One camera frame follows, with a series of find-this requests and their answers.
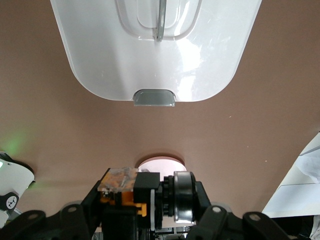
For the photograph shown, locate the white lidded storage box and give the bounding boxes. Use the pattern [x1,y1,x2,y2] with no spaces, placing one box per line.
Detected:
[49,0,263,108]

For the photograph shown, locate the white panel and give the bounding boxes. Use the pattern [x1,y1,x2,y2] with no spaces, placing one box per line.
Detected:
[263,132,320,217]

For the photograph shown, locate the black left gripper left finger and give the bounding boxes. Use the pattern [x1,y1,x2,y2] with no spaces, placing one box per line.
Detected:
[0,179,105,240]

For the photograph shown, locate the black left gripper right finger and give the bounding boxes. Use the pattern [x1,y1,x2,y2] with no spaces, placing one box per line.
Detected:
[184,181,292,240]

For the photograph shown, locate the pink round plate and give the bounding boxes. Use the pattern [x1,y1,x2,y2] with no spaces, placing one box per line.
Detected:
[136,154,186,176]

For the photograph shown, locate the orange and black push-button switch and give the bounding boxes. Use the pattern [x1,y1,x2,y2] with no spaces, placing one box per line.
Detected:
[98,166,199,240]

